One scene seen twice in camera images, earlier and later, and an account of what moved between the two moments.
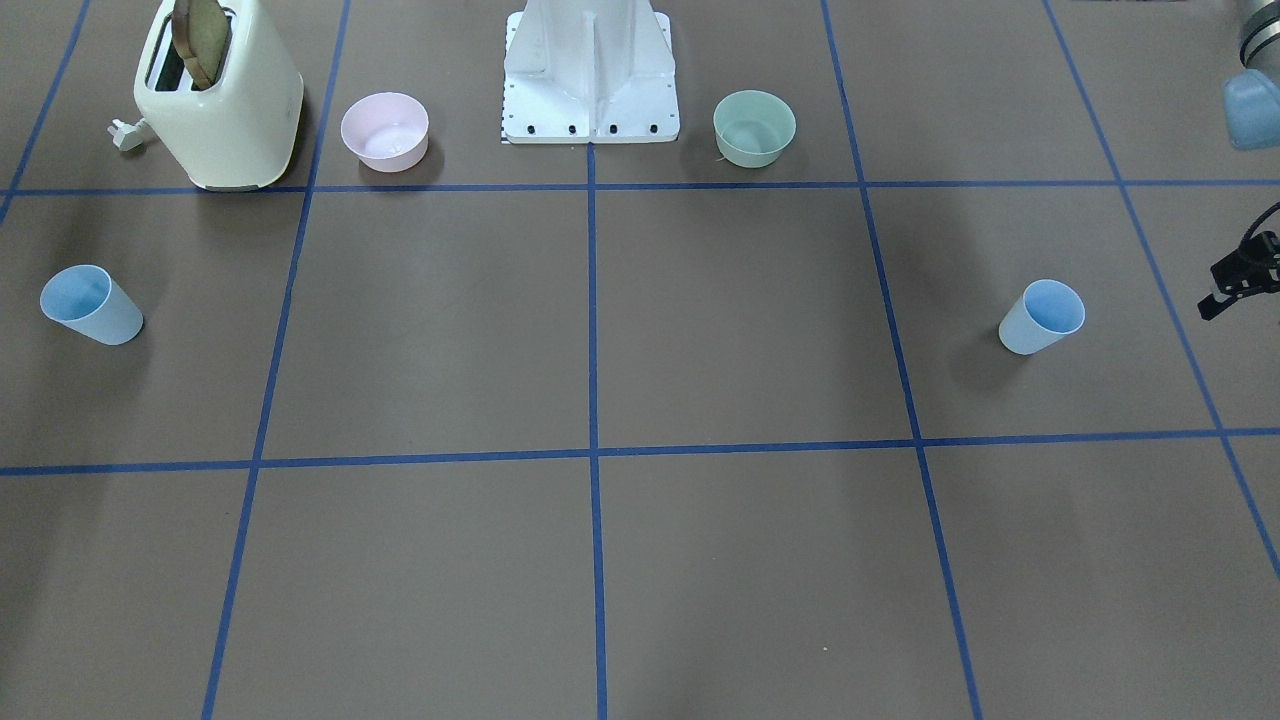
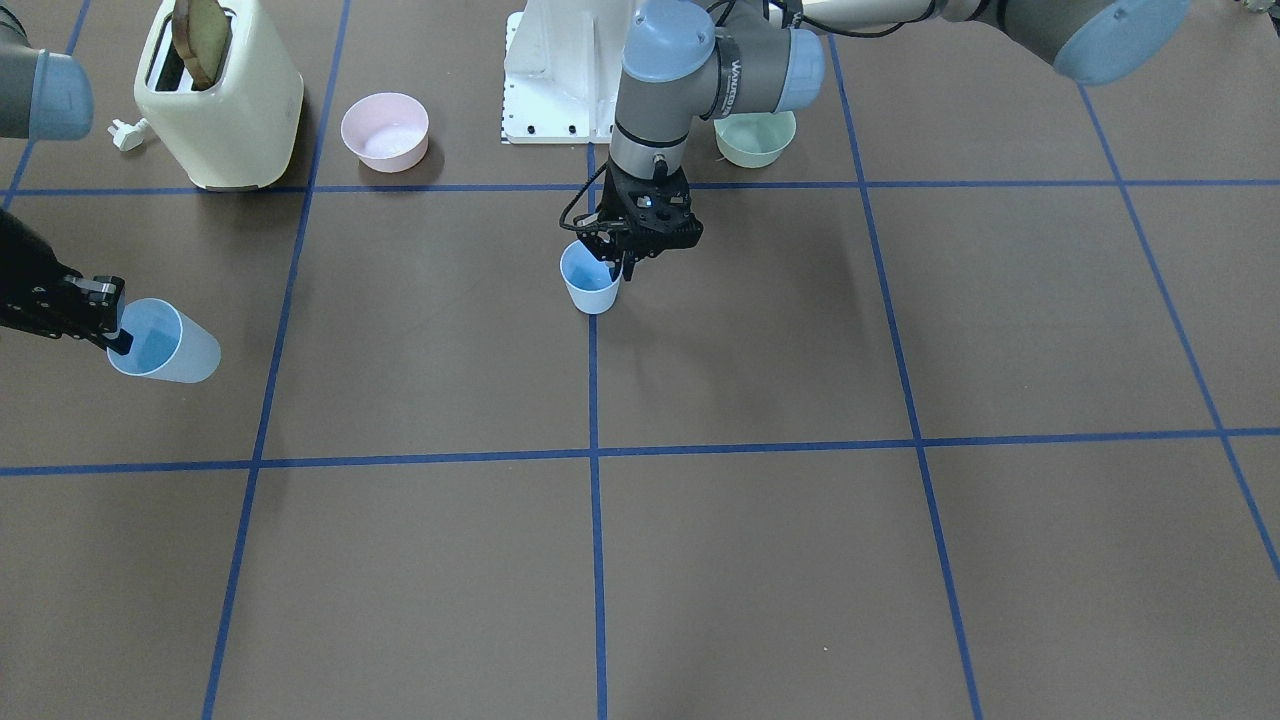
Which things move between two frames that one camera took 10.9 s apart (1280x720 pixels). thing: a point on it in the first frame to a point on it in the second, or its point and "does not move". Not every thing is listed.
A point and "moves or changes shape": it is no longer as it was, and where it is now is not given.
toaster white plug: [126, 137] does not move
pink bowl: [386, 131] does not move
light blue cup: [86, 299] moves or changes shape
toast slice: [201, 33] does not move
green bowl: [753, 127] does not move
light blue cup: [1046, 311] to [588, 279]
